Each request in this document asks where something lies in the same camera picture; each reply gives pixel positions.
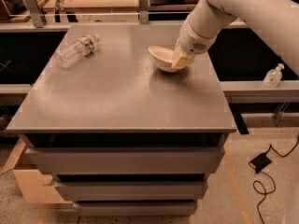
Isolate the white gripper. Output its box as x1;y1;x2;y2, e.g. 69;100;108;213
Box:
171;20;216;69

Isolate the white paper bowl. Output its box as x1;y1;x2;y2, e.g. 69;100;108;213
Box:
149;46;180;73

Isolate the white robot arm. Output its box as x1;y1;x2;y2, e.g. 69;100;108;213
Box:
171;0;299;75

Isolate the clear plastic water bottle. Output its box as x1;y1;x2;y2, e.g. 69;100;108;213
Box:
54;35;100;68

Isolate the grey drawer cabinet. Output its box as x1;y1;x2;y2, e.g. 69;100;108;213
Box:
7;22;235;216

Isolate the black power adapter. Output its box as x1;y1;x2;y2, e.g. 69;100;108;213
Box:
250;153;272;174

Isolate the cardboard box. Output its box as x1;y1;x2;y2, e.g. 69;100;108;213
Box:
0;139;69;203

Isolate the middle metal bracket post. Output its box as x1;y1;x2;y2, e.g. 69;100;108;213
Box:
138;0;149;24

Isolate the metal bracket post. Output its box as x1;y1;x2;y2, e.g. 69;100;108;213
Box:
23;0;44;28
138;0;149;24

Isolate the black floor cable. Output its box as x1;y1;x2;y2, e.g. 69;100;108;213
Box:
252;133;299;224

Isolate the left metal bracket post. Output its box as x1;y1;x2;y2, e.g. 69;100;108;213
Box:
23;0;44;28

